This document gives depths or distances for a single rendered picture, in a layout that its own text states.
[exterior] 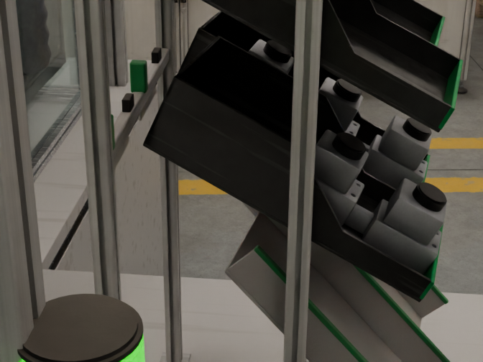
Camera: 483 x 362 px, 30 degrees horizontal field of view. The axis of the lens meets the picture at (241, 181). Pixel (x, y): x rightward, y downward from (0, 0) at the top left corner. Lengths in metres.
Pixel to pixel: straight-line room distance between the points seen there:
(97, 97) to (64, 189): 1.04
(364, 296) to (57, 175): 0.98
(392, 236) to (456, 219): 2.77
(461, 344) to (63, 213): 0.75
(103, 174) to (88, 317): 0.40
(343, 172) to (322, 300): 0.18
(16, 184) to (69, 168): 1.52
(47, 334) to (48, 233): 1.25
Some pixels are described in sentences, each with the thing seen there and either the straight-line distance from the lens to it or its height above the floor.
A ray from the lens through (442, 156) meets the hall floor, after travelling 4.13.
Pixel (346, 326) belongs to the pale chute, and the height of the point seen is 1.09.
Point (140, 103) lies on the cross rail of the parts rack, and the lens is 0.90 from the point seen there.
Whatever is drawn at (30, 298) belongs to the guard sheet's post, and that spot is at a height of 1.43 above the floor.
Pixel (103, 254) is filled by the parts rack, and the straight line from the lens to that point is 0.80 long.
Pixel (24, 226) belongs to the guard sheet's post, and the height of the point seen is 1.46.
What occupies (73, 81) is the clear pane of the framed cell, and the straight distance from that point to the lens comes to 2.10.
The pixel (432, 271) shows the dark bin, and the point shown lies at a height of 1.21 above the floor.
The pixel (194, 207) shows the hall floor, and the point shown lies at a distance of 3.56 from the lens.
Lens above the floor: 1.62
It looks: 25 degrees down
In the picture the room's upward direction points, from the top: 1 degrees clockwise
